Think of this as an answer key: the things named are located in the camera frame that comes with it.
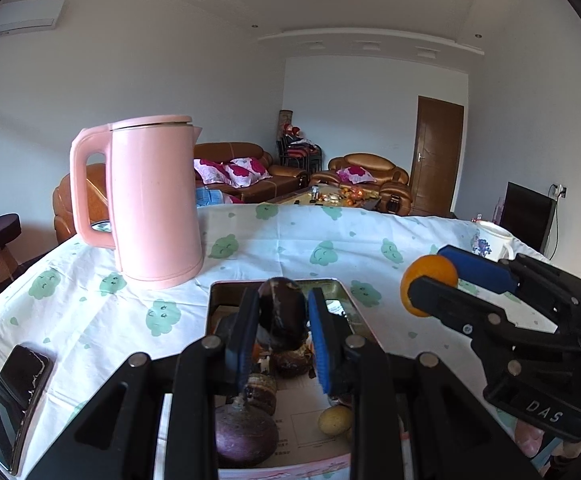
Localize white cloud print tablecloth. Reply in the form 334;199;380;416
0;205;485;472

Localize purple round fruit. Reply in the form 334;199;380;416
214;403;280;467

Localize small orange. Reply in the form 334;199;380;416
399;253;460;319

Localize white air conditioner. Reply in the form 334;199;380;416
0;0;66;37

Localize black smartphone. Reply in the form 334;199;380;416
0;344;54;474

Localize small yellow-green fruit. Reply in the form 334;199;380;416
317;405;353;437

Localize white mug blue print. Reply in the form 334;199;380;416
471;220;515;261

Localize dark passion fruit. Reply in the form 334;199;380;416
269;344;313;379
256;278;307;352

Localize black television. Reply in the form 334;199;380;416
499;182;557;252

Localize brown leather sofa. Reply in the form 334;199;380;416
194;142;309;204

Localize brown chair near kettle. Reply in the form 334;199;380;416
52;161;112;245

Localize right hand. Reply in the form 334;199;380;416
514;419;563;458

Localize coffee table with items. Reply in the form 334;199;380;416
270;184;381;210

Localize armchair floral cushion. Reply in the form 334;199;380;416
336;165;376;185

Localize pink electric kettle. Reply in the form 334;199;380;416
70;115;204;288

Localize brown leather armchair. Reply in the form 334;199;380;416
310;153;413;217

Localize gold tin box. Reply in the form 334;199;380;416
207;278;375;479

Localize pink floral cushion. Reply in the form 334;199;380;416
194;157;272;188

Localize brown wooden door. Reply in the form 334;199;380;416
409;96;464;217

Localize stacked chairs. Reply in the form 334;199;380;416
276;110;323;174

